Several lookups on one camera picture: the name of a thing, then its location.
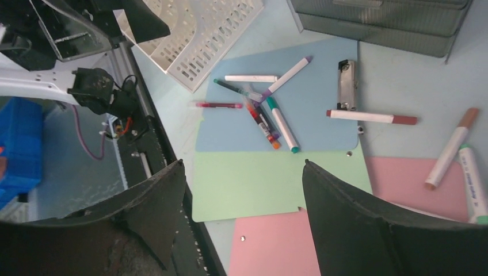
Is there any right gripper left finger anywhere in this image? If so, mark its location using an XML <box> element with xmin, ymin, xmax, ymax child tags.
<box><xmin>0</xmin><ymin>159</ymin><xmax>187</xmax><ymax>276</ymax></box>

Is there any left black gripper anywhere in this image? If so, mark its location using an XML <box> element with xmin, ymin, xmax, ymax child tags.
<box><xmin>1</xmin><ymin>1</ymin><xmax>170</xmax><ymax>71</ymax></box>

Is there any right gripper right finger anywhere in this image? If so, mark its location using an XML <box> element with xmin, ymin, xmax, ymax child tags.
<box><xmin>302</xmin><ymin>161</ymin><xmax>487</xmax><ymax>275</ymax></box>

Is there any clear plastic drawer box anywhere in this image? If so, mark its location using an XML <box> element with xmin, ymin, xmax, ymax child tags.
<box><xmin>288</xmin><ymin>1</ymin><xmax>472</xmax><ymax>58</ymax></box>

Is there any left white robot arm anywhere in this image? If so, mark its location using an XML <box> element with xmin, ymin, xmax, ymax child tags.
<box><xmin>1</xmin><ymin>1</ymin><xmax>170</xmax><ymax>118</ymax></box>

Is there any pink clipboard sheet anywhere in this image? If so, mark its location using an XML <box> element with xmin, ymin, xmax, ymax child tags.
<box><xmin>228</xmin><ymin>157</ymin><xmax>472</xmax><ymax>275</ymax></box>

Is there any green clipboard sheet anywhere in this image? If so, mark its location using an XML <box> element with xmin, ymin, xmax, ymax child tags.
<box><xmin>192</xmin><ymin>145</ymin><xmax>372</xmax><ymax>222</ymax></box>

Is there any dark red cap marker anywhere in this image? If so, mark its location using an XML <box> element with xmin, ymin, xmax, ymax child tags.
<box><xmin>326</xmin><ymin>110</ymin><xmax>418</xmax><ymax>125</ymax></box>

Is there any light green cap marker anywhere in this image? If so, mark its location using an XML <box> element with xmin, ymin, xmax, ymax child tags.
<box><xmin>458</xmin><ymin>144</ymin><xmax>487</xmax><ymax>225</ymax></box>

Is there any brown cap marker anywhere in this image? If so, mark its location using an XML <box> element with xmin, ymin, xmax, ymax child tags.
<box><xmin>424</xmin><ymin>108</ymin><xmax>479</xmax><ymax>191</ymax></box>

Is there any dark purple pen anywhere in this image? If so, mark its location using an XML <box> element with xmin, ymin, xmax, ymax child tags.
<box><xmin>255</xmin><ymin>105</ymin><xmax>280</xmax><ymax>139</ymax></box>

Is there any metal clipboard clip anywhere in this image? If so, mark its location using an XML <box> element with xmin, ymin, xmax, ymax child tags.
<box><xmin>337</xmin><ymin>60</ymin><xmax>357</xmax><ymax>111</ymax></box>

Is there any blue clipboard sheet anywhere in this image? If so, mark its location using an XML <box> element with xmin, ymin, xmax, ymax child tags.
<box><xmin>196</xmin><ymin>38</ymin><xmax>359</xmax><ymax>152</ymax></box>

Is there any orange red pen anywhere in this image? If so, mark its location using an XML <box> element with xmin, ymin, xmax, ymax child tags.
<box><xmin>243</xmin><ymin>97</ymin><xmax>281</xmax><ymax>150</ymax></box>

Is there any teal cap marker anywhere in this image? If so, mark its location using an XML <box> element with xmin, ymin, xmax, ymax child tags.
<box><xmin>266</xmin><ymin>97</ymin><xmax>300</xmax><ymax>154</ymax></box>

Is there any white plastic file rack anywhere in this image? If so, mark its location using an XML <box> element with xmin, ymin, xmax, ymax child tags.
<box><xmin>135</xmin><ymin>1</ymin><xmax>264</xmax><ymax>93</ymax></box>

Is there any dark green pen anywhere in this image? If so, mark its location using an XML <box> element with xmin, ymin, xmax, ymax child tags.
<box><xmin>213</xmin><ymin>79</ymin><xmax>262</xmax><ymax>102</ymax></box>

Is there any purple cap marker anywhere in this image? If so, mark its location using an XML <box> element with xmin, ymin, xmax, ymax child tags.
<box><xmin>259</xmin><ymin>56</ymin><xmax>313</xmax><ymax>104</ymax></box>

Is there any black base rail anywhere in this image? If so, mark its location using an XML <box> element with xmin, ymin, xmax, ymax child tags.
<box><xmin>109</xmin><ymin>41</ymin><xmax>225</xmax><ymax>275</ymax></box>

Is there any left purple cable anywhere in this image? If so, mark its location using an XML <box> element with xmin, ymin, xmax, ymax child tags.
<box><xmin>71</xmin><ymin>105</ymin><xmax>108</xmax><ymax>161</ymax></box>

